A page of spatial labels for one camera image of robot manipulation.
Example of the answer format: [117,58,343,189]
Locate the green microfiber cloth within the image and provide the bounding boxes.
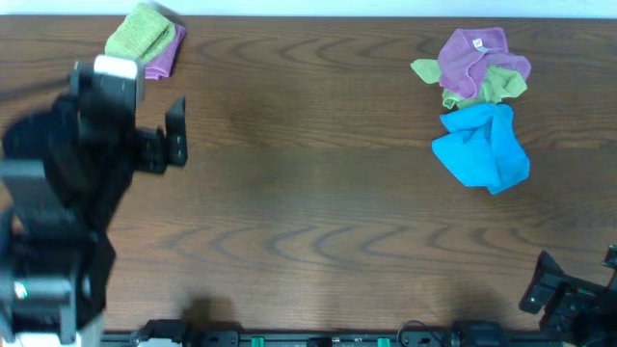
[104,3,176,63]

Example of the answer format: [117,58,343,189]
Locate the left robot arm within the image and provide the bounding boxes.
[1,71,188,346]

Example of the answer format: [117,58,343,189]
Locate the folded purple cloth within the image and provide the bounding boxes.
[145,24,186,80]

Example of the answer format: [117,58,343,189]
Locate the blue microfiber cloth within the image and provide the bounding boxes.
[432,103,530,195]

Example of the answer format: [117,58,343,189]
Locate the crumpled olive green cloth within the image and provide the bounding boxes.
[411,59,527,110]

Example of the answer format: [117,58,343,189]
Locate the crumpled purple cloth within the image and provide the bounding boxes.
[438,27,531,98]

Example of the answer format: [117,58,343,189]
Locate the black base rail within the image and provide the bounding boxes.
[100,320,564,347]

